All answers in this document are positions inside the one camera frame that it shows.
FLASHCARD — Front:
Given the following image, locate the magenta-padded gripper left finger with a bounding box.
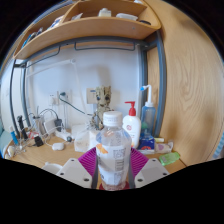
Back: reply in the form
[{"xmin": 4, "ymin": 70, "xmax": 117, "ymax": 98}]
[{"xmin": 56, "ymin": 146, "xmax": 100, "ymax": 190}]

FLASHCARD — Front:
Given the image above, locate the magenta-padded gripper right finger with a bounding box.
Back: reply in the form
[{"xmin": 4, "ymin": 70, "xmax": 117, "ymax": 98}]
[{"xmin": 127, "ymin": 147, "xmax": 170, "ymax": 190}]

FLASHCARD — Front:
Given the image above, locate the clear plastic water bottle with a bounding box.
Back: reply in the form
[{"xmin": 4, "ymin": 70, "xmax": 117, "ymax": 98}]
[{"xmin": 95, "ymin": 110, "xmax": 133, "ymax": 192}]

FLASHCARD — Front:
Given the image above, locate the small green sanitizer bottle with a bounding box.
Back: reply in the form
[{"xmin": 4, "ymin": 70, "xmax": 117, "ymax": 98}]
[{"xmin": 158, "ymin": 151, "xmax": 181, "ymax": 167}]

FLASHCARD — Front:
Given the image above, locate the white pink pouch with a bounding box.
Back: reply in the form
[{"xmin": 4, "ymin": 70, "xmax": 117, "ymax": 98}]
[{"xmin": 153, "ymin": 141, "xmax": 175, "ymax": 155}]

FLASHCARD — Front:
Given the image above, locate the small blue box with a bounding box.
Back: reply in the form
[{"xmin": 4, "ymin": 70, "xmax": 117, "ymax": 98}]
[{"xmin": 137, "ymin": 132, "xmax": 155, "ymax": 151}]

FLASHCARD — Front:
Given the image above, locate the small white rounded case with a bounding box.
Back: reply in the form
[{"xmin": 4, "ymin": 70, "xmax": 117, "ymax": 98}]
[{"xmin": 51, "ymin": 142, "xmax": 66, "ymax": 152}]

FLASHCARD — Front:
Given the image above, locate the white power strip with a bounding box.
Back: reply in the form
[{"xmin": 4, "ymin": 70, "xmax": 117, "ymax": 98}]
[{"xmin": 54, "ymin": 129, "xmax": 76, "ymax": 141}]

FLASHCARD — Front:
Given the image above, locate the white pump bottle red top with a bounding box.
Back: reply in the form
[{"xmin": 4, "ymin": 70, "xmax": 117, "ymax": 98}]
[{"xmin": 121, "ymin": 100, "xmax": 142, "ymax": 149}]

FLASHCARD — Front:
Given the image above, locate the black charger block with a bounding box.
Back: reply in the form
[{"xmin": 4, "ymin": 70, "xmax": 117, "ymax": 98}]
[{"xmin": 33, "ymin": 134, "xmax": 45, "ymax": 148}]

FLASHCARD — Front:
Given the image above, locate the steel tumbler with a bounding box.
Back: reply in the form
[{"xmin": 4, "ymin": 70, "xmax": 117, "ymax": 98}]
[{"xmin": 33, "ymin": 114, "xmax": 46, "ymax": 135}]

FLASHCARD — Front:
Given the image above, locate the brown tree figurine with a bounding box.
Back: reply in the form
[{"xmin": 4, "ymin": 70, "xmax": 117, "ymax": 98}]
[{"xmin": 90, "ymin": 85, "xmax": 113, "ymax": 131}]

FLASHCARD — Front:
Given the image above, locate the wooden shelf unit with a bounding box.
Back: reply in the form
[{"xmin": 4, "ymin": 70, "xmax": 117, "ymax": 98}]
[{"xmin": 13, "ymin": 0, "xmax": 162, "ymax": 61}]

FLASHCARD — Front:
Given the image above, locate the grey metal frame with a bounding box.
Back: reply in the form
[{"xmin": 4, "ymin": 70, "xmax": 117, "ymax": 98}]
[{"xmin": 9, "ymin": 31, "xmax": 168, "ymax": 138}]

